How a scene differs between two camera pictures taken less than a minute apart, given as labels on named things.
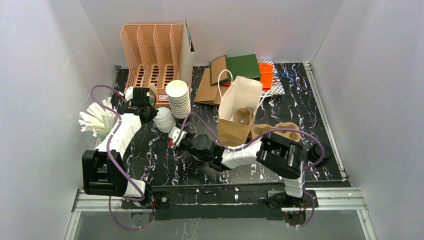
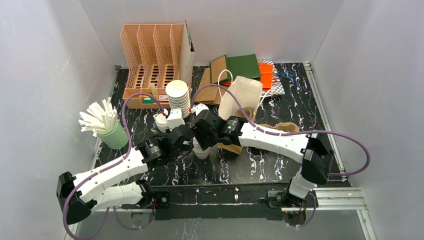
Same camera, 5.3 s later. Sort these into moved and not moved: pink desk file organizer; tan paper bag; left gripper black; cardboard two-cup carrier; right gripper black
Moved: right gripper black; left gripper black
Not moved: pink desk file organizer; cardboard two-cup carrier; tan paper bag
